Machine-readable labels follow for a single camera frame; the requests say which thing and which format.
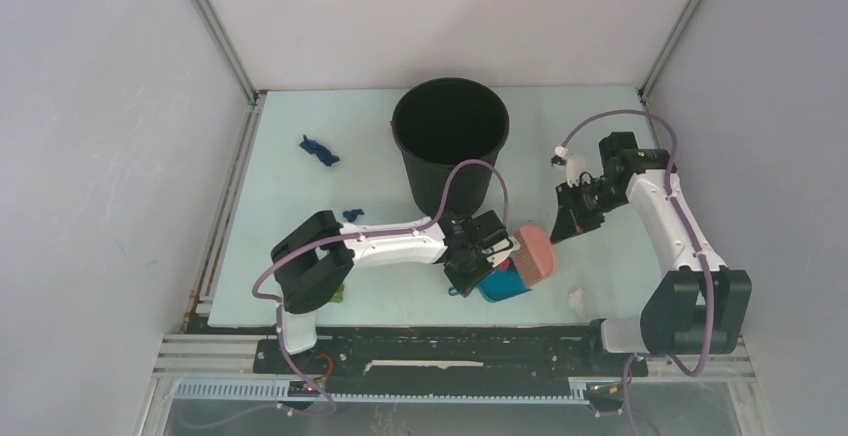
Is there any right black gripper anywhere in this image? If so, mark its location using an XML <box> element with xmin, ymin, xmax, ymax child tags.
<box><xmin>552</xmin><ymin>179</ymin><xmax>629</xmax><ymax>244</ymax></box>

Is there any blue plastic dustpan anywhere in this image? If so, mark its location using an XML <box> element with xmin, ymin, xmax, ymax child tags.
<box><xmin>475</xmin><ymin>258</ymin><xmax>532</xmax><ymax>303</ymax></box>

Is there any pink hand brush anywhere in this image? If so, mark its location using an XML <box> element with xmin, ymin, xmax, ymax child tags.
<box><xmin>511</xmin><ymin>224</ymin><xmax>557</xmax><ymax>288</ymax></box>

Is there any white paper scrap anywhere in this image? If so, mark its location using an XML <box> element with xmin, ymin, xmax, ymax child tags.
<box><xmin>567</xmin><ymin>287</ymin><xmax>587</xmax><ymax>319</ymax></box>

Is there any green paper scrap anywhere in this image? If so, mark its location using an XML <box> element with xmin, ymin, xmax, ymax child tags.
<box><xmin>330</xmin><ymin>285</ymin><xmax>345</xmax><ymax>304</ymax></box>

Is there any black plastic trash bin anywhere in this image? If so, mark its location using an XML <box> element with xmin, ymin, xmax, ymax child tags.
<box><xmin>390</xmin><ymin>78</ymin><xmax>510</xmax><ymax>216</ymax></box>

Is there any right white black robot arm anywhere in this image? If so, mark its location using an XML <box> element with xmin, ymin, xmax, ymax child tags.
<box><xmin>550</xmin><ymin>132</ymin><xmax>752</xmax><ymax>374</ymax></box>

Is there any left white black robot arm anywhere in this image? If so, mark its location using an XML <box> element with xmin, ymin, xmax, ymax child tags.
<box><xmin>270</xmin><ymin>210</ymin><xmax>522</xmax><ymax>373</ymax></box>

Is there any small dark blue paper scrap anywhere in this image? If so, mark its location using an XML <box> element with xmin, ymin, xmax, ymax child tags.
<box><xmin>342</xmin><ymin>208</ymin><xmax>365</xmax><ymax>223</ymax></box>

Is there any large dark blue paper scrap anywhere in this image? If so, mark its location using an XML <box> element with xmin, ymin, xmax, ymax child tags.
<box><xmin>299</xmin><ymin>135</ymin><xmax>341</xmax><ymax>167</ymax></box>

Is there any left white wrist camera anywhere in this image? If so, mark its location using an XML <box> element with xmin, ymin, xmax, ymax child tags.
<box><xmin>482</xmin><ymin>236</ymin><xmax>521</xmax><ymax>267</ymax></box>

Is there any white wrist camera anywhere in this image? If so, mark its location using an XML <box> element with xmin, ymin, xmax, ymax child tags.
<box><xmin>551</xmin><ymin>146</ymin><xmax>591</xmax><ymax>187</ymax></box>
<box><xmin>482</xmin><ymin>236</ymin><xmax>521</xmax><ymax>267</ymax></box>

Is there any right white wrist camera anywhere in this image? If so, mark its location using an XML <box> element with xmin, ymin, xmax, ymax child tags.
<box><xmin>551</xmin><ymin>146</ymin><xmax>591</xmax><ymax>187</ymax></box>

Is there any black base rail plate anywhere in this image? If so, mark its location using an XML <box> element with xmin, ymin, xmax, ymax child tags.
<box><xmin>292</xmin><ymin>326</ymin><xmax>627</xmax><ymax>396</ymax></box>

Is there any white cable duct strip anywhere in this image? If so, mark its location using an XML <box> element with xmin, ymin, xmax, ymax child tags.
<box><xmin>172</xmin><ymin>378</ymin><xmax>588</xmax><ymax>405</ymax></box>

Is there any right aluminium corner post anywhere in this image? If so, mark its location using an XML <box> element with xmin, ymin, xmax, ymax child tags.
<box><xmin>638</xmin><ymin>0</ymin><xmax>704</xmax><ymax>106</ymax></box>

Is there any aluminium corner post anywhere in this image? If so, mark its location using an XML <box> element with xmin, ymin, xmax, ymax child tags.
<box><xmin>190</xmin><ymin>0</ymin><xmax>259</xmax><ymax>105</ymax></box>
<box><xmin>638</xmin><ymin>0</ymin><xmax>704</xmax><ymax>106</ymax></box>

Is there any left aluminium corner post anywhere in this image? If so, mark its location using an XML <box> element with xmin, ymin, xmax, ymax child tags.
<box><xmin>190</xmin><ymin>0</ymin><xmax>259</xmax><ymax>105</ymax></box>

